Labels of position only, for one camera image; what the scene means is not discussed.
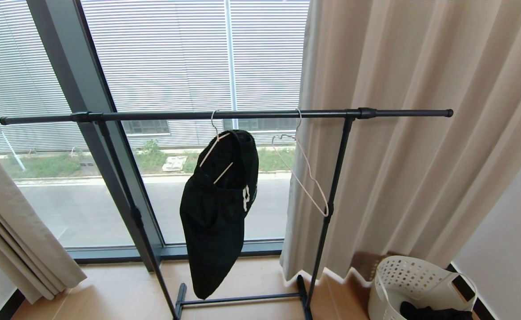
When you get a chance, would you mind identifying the pink clothes hanger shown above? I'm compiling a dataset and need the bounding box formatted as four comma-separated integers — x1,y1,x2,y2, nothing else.
272,108,330,217
198,110,235,185

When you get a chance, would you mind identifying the black clothes rack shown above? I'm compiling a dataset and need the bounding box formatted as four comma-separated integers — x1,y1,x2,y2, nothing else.
0,108,453,320

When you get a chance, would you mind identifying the window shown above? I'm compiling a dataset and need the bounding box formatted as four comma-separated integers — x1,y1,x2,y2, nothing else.
0,0,310,263

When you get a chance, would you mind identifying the black garment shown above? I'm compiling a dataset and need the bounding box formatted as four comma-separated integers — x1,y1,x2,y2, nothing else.
180,129,260,300
399,301,473,320

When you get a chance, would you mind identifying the beige curtain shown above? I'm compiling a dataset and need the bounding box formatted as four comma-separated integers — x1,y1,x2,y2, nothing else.
281,0,521,285
0,131,88,304

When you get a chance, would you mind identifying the white laundry basket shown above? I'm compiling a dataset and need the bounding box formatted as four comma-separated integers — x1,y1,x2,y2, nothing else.
368,255,478,320

